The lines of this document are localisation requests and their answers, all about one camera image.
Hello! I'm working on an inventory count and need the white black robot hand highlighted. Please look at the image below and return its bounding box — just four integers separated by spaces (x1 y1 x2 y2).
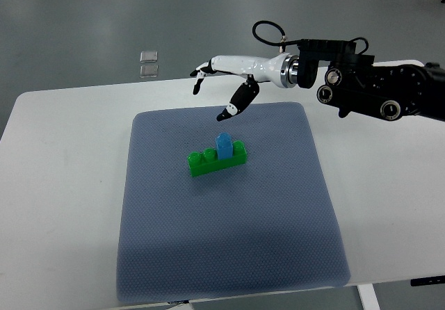
190 53 298 122

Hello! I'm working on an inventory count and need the small blue block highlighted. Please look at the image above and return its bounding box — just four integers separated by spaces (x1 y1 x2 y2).
215 132 233 160

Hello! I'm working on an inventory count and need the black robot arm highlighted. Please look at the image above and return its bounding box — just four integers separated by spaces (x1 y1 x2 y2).
271 22 444 121

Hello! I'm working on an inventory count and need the long green block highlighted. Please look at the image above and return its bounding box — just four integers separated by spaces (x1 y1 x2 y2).
187 140 248 177

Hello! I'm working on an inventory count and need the lower metal floor plate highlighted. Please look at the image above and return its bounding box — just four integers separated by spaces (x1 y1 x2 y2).
140 65 159 79

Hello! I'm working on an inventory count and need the metal floor plate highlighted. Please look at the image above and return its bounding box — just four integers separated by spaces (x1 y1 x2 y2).
140 65 159 79
140 51 158 63

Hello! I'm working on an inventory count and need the upper metal floor plate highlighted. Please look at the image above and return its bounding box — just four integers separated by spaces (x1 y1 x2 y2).
140 51 158 63

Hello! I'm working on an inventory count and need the grey-blue textured mat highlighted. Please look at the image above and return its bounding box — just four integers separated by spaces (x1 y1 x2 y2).
117 102 350 303

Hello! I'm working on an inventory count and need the white table leg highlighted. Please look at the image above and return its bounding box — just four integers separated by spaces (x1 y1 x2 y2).
357 284 380 310

